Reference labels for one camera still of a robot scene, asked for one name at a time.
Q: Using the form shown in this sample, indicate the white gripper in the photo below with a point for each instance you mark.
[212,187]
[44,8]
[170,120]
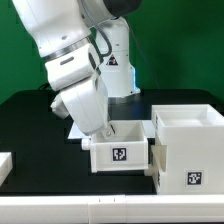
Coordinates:
[87,104]

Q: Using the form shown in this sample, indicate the white upside-down drawer with knob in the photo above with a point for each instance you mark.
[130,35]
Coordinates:
[157,167]

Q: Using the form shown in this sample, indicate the white marker base plate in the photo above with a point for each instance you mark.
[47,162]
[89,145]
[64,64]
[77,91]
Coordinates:
[75,131]

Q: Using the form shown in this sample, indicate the white fence rail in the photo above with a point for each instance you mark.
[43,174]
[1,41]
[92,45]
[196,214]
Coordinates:
[118,209]
[5,165]

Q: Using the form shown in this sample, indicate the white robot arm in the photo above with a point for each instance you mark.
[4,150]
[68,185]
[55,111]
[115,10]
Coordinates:
[61,30]

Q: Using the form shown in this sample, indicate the white front fence rail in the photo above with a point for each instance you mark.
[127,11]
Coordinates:
[118,209]

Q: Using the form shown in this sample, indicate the white left fence rail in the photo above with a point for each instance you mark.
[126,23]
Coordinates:
[5,165]

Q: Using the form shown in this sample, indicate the white drawer cabinet box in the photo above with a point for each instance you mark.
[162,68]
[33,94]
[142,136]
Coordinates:
[194,136]

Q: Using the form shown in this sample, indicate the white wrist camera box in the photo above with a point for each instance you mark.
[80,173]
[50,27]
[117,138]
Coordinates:
[69,69]

